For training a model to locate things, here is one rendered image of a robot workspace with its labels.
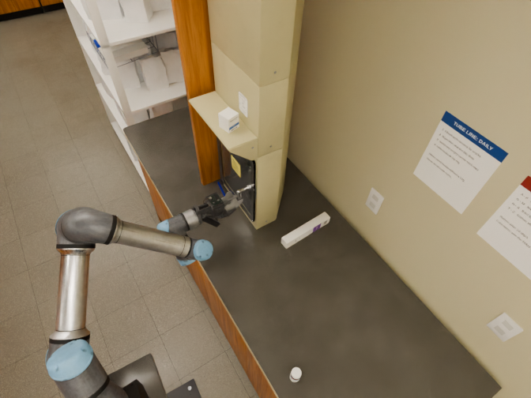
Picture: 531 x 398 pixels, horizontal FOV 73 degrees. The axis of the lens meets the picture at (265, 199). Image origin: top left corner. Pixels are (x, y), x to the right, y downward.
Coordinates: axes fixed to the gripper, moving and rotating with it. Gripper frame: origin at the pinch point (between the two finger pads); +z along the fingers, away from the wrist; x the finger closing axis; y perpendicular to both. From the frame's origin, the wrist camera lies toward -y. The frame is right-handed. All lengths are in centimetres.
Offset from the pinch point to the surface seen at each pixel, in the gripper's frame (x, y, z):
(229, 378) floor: -35, -114, -30
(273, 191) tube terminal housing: -5.3, 2.3, 14.0
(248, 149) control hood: -5.2, 32.8, 1.7
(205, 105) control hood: 20.2, 36.3, -2.0
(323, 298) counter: -49, -21, 11
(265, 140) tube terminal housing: -5.2, 34.1, 8.6
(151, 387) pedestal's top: -43, -20, -60
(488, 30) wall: -41, 79, 49
